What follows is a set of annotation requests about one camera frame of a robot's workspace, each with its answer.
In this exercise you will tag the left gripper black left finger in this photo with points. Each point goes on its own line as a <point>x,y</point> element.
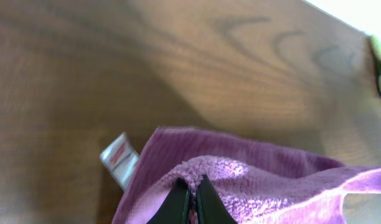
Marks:
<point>175,208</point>

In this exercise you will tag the purple microfibre cloth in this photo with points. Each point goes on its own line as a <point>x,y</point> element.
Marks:
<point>257,182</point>

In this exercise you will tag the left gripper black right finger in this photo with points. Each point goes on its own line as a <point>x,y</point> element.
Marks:
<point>209,207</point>

